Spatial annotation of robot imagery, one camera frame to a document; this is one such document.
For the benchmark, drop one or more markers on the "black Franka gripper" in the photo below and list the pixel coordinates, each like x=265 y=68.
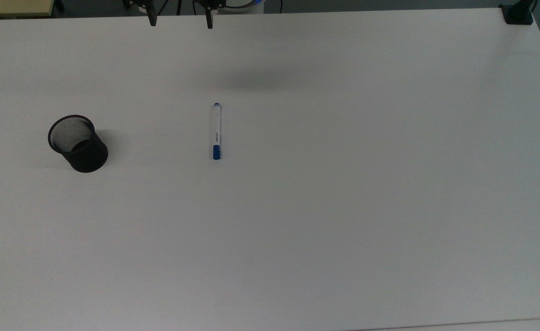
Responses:
x=207 y=3

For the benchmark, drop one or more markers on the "white marker with blue cap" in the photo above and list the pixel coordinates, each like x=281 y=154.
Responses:
x=217 y=131

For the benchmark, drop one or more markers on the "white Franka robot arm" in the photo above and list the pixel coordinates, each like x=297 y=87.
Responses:
x=247 y=8

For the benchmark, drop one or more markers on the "black mesh pen cup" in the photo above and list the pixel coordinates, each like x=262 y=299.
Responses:
x=83 y=154

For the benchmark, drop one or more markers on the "light wooden table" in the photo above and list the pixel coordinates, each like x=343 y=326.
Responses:
x=12 y=7

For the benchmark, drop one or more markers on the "white table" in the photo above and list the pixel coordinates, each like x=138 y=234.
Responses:
x=481 y=326

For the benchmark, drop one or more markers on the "black camera pole with clamp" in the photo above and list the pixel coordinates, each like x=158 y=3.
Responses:
x=518 y=14

